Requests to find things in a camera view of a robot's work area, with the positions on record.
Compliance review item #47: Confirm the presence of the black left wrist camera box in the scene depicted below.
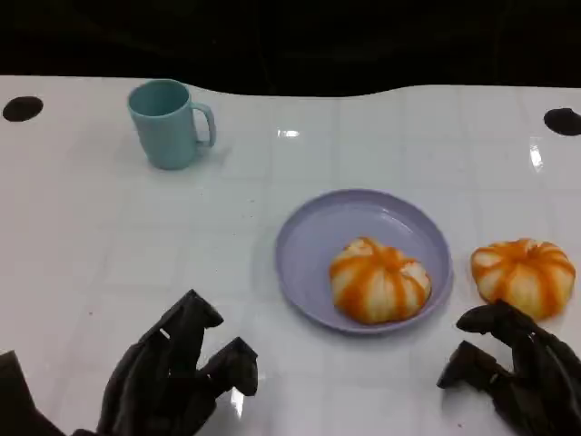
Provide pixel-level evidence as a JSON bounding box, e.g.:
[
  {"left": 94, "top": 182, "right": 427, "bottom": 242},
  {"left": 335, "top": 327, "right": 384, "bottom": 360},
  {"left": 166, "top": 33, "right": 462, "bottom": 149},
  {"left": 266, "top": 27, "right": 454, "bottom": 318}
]
[{"left": 0, "top": 349, "right": 64, "bottom": 436}]

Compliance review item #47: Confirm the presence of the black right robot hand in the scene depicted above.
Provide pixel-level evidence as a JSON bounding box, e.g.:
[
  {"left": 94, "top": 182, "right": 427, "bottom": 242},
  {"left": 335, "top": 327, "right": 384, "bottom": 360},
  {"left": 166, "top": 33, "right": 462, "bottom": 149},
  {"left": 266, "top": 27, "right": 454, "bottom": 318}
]
[{"left": 437, "top": 299, "right": 581, "bottom": 436}]

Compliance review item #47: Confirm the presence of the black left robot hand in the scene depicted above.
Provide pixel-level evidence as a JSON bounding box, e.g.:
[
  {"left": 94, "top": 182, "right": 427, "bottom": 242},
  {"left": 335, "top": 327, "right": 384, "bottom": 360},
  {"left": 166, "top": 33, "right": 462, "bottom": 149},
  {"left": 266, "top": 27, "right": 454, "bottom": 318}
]
[{"left": 97, "top": 289, "right": 260, "bottom": 436}]

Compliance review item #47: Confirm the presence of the pale green mug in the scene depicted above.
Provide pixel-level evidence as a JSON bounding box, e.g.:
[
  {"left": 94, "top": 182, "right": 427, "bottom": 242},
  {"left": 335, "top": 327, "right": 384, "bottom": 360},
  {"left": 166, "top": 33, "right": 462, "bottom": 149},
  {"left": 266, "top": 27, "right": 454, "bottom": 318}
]
[{"left": 126, "top": 78, "right": 217, "bottom": 172}]

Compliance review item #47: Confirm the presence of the orange and white bread roll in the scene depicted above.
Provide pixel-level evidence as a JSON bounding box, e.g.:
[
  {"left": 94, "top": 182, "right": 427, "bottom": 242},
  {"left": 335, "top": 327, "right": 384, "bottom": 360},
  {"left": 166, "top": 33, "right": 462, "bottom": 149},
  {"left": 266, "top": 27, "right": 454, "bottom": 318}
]
[
  {"left": 329, "top": 235, "right": 432, "bottom": 325},
  {"left": 470, "top": 238, "right": 576, "bottom": 320}
]

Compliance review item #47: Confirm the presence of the lilac plate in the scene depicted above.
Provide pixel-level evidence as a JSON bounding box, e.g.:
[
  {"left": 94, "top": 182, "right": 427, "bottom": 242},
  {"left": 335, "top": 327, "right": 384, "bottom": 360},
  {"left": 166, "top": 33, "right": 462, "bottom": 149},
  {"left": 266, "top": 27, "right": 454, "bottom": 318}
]
[{"left": 274, "top": 188, "right": 454, "bottom": 336}]

